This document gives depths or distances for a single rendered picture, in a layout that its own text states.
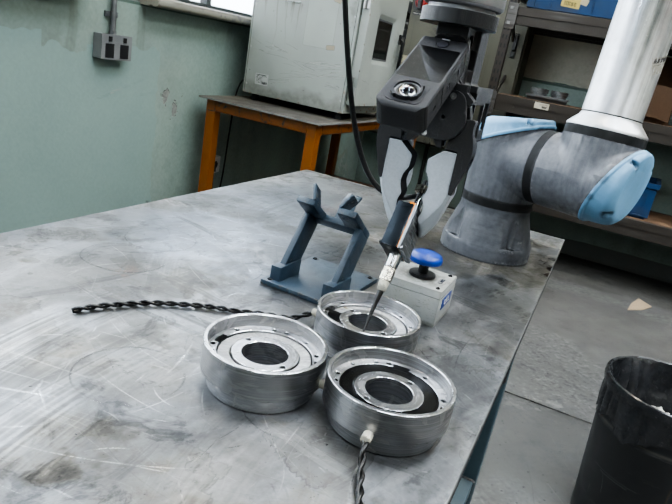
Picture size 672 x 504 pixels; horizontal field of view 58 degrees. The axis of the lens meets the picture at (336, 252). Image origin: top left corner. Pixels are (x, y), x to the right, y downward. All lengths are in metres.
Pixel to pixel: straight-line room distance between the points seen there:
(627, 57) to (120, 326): 0.74
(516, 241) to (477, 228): 0.07
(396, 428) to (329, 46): 2.45
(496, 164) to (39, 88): 1.71
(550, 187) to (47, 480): 0.75
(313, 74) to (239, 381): 2.43
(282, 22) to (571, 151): 2.14
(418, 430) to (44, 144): 2.05
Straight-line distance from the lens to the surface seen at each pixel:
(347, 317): 0.61
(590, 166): 0.93
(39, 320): 0.62
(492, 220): 1.00
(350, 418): 0.46
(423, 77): 0.53
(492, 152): 0.99
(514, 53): 4.29
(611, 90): 0.95
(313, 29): 2.85
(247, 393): 0.48
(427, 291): 0.69
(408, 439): 0.47
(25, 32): 2.27
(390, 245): 0.57
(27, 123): 2.31
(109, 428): 0.47
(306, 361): 0.52
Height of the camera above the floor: 1.08
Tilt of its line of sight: 18 degrees down
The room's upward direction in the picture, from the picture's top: 11 degrees clockwise
